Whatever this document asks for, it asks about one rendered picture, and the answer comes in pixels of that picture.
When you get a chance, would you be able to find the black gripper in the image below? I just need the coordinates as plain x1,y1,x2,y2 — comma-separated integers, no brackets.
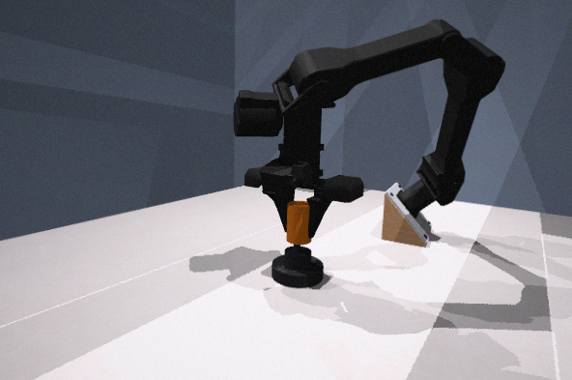
244,136,364,239

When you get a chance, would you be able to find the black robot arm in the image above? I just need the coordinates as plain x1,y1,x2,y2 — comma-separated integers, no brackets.
234,19,505,219

